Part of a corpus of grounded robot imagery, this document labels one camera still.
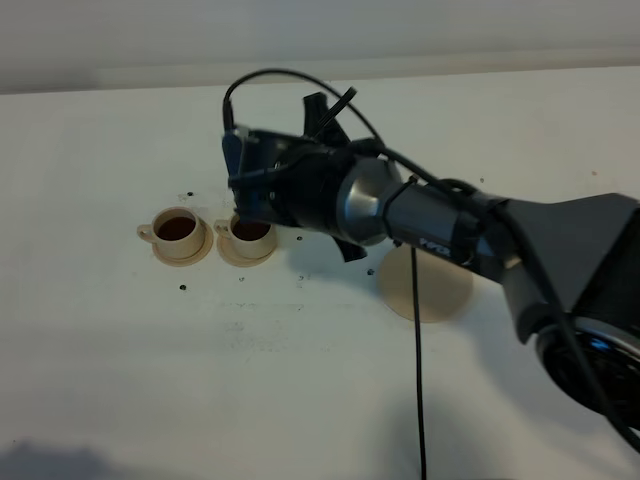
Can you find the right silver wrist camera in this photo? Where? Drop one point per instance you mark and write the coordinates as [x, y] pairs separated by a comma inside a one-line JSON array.
[[232, 147]]

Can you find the left beige teacup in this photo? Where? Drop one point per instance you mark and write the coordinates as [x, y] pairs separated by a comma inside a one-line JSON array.
[[175, 233]]

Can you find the beige teapot saucer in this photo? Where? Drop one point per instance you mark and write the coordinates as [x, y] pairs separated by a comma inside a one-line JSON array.
[[444, 290]]

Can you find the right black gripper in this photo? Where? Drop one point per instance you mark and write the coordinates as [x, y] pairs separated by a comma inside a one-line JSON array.
[[294, 181]]

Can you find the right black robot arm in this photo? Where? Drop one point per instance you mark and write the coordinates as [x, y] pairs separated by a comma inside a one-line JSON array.
[[569, 270]]

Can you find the beige teacup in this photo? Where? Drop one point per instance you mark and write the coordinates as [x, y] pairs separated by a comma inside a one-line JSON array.
[[175, 233], [241, 228]]

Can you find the right teacup saucer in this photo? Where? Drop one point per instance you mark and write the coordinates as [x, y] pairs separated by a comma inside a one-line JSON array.
[[245, 254]]

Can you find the right beige teacup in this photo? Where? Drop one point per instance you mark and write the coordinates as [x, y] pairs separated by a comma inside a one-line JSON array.
[[241, 228]]

